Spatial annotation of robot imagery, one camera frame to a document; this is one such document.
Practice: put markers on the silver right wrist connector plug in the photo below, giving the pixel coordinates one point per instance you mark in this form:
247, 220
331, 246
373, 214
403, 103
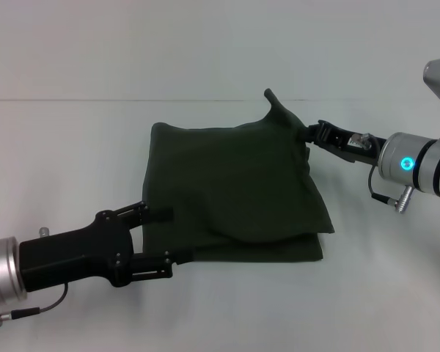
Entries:
361, 140

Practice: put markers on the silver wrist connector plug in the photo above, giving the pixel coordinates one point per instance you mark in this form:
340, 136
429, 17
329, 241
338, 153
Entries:
361, 140
44, 231

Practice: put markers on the dark green t-shirt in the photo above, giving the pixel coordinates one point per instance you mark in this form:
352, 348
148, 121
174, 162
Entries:
234, 183

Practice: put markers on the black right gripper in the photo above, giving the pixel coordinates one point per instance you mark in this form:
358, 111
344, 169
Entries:
363, 150

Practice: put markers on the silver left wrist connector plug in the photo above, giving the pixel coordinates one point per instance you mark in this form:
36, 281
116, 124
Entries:
44, 231

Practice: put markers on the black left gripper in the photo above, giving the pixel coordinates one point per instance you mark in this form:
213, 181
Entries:
73, 253

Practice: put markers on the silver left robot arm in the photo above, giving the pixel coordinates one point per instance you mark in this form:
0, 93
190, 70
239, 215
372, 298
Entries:
3, 271

